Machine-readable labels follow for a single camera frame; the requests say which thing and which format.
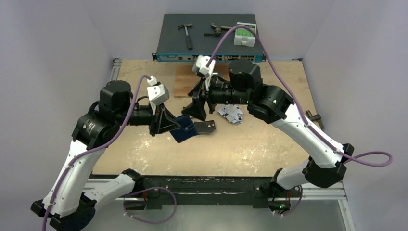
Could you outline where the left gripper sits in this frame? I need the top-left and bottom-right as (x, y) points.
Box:
(115, 99), (181, 135)

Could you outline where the navy blue card holder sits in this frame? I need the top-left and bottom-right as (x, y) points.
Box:
(170, 115), (198, 143)

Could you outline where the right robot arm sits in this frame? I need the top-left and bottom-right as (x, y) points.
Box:
(182, 55), (354, 196)

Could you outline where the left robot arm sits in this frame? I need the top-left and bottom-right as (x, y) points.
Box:
(31, 77), (180, 231)

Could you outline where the black card pile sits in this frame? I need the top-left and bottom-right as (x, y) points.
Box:
(194, 120), (216, 135)

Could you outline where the plywood board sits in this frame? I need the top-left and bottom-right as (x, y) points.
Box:
(174, 64), (232, 98)

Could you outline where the hammer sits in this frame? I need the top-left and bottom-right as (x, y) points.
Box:
(178, 23), (193, 50)

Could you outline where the rusty metal clamp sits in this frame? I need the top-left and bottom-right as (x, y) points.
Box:
(204, 23), (232, 37)

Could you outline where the white green box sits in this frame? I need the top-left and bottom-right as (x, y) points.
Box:
(233, 22), (257, 47)

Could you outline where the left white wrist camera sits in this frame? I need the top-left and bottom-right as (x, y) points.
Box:
(147, 76), (170, 114)

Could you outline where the network switch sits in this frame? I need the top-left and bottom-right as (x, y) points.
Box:
(152, 14), (266, 62)

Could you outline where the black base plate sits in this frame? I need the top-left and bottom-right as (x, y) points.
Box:
(119, 173), (301, 212)

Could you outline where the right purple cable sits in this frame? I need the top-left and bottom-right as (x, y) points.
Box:
(205, 25), (394, 218)

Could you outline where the purple cable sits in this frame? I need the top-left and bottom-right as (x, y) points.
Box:
(41, 75), (178, 231)
(205, 25), (394, 218)

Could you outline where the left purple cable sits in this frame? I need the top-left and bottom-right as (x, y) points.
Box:
(41, 75), (178, 231)

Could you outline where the metal crank handle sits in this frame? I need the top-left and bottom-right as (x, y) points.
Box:
(305, 110), (325, 130)

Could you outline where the aluminium frame rail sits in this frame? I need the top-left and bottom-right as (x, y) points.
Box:
(65, 58), (348, 202)

